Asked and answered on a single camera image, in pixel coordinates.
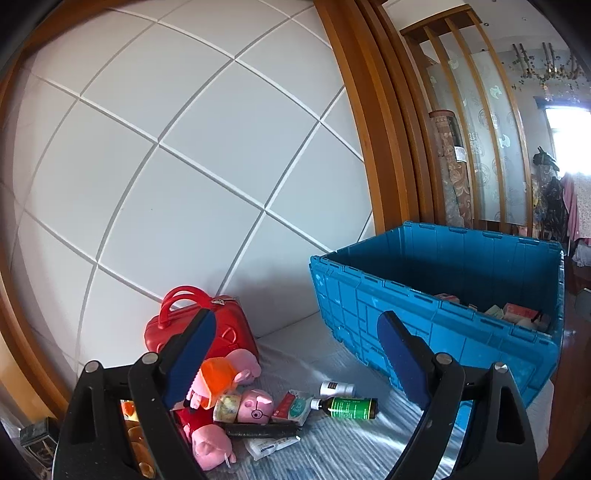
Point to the pink pig plush red dress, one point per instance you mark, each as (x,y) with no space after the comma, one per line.
(212,445)

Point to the wooden slat screen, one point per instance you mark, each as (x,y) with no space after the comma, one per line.
(480,115)

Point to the striped cloth covered desktop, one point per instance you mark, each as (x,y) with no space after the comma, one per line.
(341,447)

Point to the brown bottle with green label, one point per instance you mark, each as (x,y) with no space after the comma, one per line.
(353,407)

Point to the red toy suitcase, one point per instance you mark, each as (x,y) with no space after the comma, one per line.
(231,332)

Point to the wooden door frame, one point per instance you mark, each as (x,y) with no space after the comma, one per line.
(369,115)

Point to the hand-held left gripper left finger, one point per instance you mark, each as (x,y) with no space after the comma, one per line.
(194,355)

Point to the hanging clothes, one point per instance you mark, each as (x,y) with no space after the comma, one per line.
(554,203)

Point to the blue plastic crate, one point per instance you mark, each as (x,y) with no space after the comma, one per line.
(360,304)

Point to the pig plush with orange dress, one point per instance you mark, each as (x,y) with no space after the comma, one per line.
(221,374)

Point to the small white bottle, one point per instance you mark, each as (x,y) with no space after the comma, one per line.
(337,388)

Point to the long black box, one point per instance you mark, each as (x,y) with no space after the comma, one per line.
(263,430)

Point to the pale green box in crate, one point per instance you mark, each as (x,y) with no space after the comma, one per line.
(494,312)

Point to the white flat packet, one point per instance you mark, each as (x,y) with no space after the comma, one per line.
(270,446)

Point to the rolled patterned rug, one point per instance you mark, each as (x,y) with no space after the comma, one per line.
(455,170)

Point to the red and green small box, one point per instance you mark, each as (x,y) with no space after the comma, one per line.
(291,406)

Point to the white and pink box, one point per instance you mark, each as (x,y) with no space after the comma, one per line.
(449,298)

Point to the brown teddy bear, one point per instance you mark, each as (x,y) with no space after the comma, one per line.
(136,438)

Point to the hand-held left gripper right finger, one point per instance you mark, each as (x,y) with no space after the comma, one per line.
(401,357)

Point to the dark box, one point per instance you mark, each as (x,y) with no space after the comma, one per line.
(39,438)

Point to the pink box in crate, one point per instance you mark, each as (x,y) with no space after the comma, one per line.
(519,311)

